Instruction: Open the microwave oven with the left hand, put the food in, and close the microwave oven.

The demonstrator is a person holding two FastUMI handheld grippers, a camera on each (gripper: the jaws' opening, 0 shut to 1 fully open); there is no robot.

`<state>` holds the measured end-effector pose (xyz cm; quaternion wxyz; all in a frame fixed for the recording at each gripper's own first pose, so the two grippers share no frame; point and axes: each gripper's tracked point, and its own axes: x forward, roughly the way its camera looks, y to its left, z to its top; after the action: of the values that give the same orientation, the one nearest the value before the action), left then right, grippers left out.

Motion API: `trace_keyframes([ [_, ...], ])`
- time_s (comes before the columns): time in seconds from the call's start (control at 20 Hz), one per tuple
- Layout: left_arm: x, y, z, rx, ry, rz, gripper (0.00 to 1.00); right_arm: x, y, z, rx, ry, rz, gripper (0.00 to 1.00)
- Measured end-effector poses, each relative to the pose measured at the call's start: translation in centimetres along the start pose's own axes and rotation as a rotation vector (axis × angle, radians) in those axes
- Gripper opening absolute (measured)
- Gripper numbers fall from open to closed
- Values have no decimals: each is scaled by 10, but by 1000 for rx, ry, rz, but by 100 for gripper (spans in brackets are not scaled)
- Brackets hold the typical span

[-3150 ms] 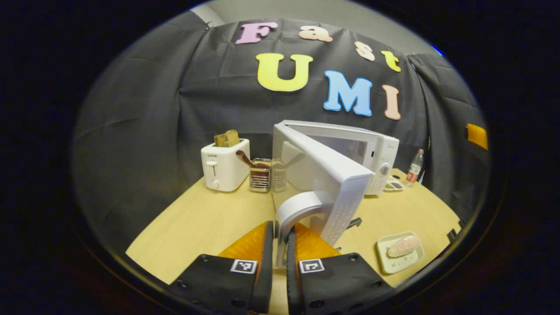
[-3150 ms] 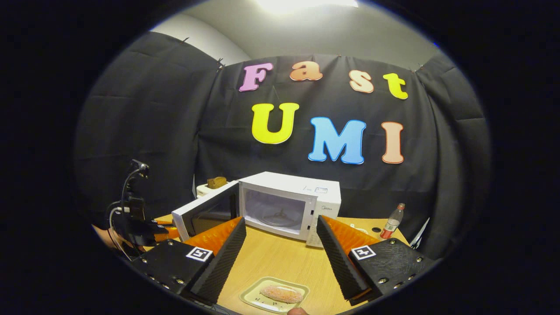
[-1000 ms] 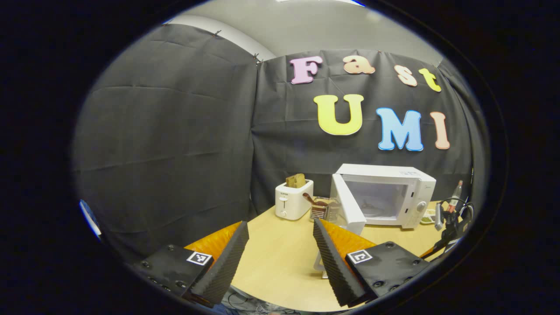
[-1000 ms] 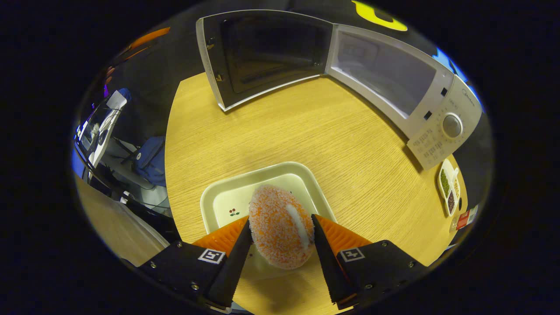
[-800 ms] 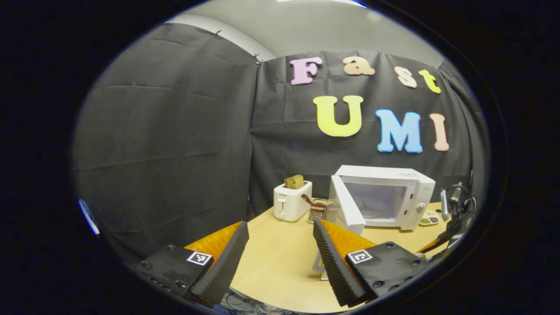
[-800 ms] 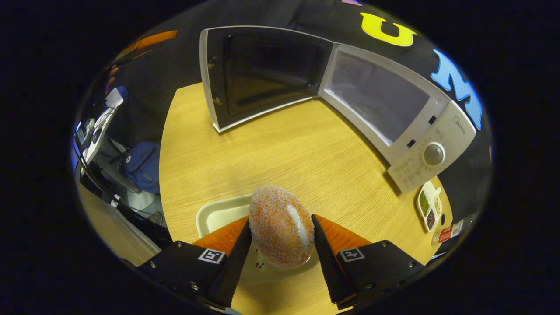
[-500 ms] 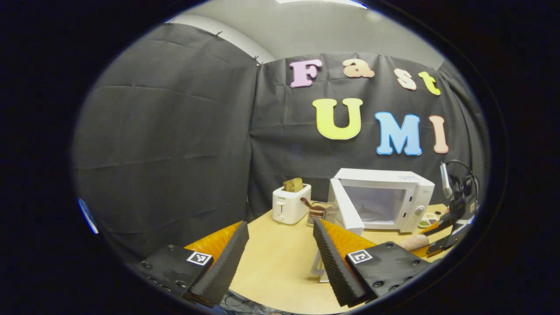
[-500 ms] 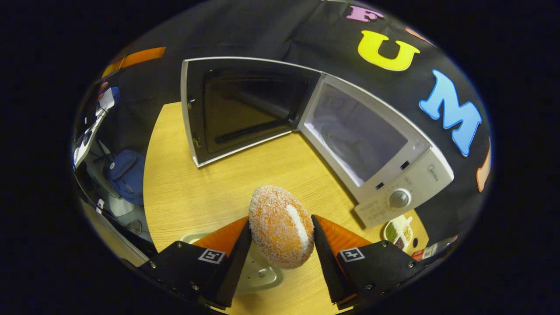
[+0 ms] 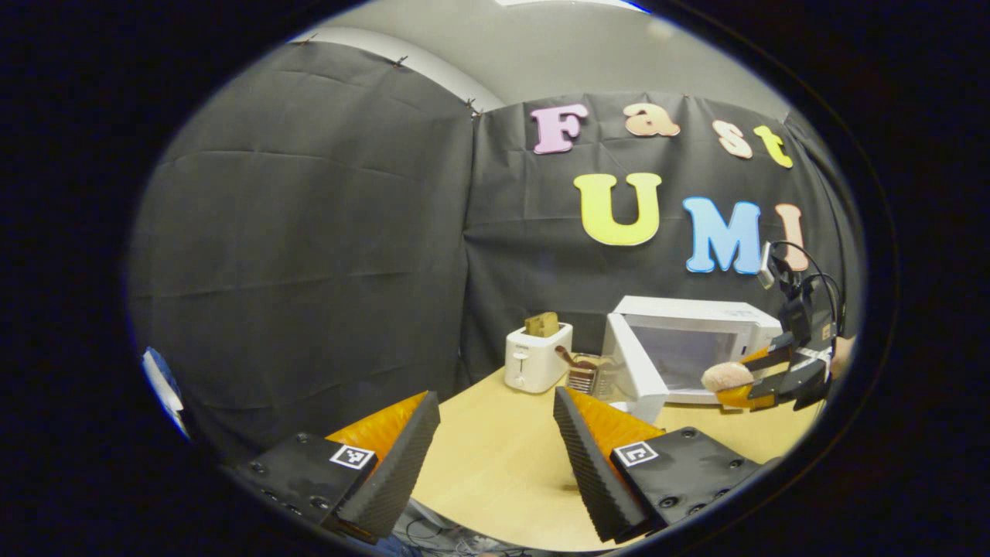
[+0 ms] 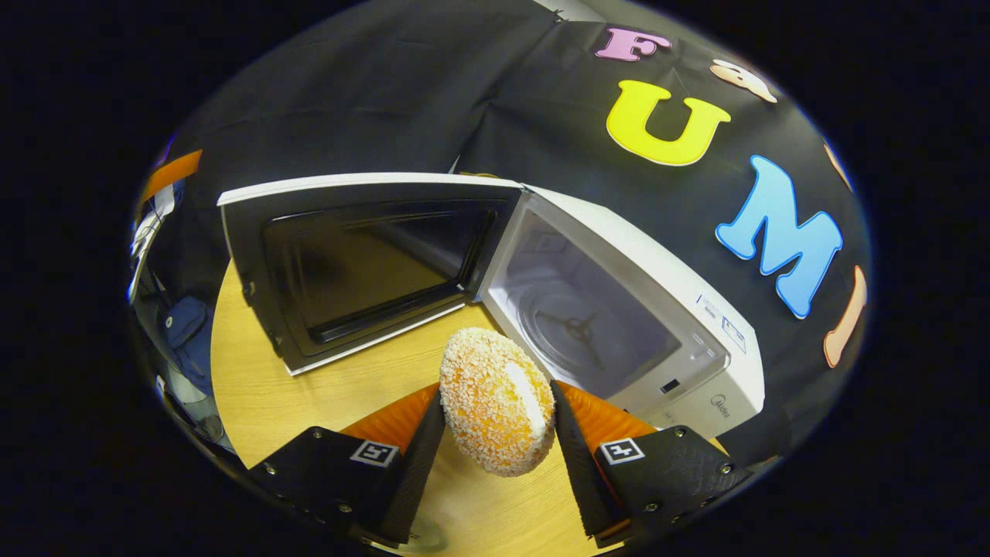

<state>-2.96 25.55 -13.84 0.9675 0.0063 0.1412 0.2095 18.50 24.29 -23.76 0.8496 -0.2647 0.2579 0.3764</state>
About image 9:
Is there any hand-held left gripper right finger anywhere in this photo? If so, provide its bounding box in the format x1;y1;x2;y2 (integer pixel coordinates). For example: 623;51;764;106
552;387;778;544

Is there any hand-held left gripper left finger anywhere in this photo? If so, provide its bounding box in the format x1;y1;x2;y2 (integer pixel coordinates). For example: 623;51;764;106
236;391;442;542

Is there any breaded food patty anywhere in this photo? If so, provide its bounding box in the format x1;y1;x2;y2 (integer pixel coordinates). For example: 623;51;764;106
701;361;755;393

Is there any white microwave oven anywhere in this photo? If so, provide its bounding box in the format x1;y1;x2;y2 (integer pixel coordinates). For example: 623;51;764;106
602;296;783;425

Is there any white toaster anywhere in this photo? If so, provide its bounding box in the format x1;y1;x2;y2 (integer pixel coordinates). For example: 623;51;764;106
504;322;574;394

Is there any black backdrop cloth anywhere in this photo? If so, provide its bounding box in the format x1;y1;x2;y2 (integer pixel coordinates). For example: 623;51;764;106
128;39;863;465

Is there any white and blue sheet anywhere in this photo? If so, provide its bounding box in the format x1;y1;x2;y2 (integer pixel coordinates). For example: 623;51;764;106
142;347;190;442

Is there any large ceiling light panel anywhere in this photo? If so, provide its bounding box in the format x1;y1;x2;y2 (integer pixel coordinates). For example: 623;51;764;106
495;0;650;12

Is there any tangle of cables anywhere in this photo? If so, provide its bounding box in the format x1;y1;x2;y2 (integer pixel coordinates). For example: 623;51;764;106
394;503;542;557

